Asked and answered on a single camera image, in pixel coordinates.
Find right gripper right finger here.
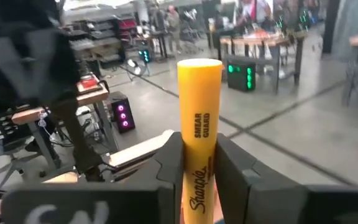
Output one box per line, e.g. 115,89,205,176
214,133,309,224

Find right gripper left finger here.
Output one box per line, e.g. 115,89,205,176
125,132,185,224

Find black pillar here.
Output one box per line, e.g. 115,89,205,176
321,0,342,57

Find person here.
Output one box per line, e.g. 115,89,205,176
165,4,183,54
240,0,273,29

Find computer tower green lights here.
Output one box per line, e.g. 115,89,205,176
227,60,257,93

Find yellow Sharpie highlighter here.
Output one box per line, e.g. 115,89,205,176
177,58,223,224

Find wooden workbench grey legs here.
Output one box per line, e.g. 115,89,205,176
9,74,121,175

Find red box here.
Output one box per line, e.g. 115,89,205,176
78,76,101,91

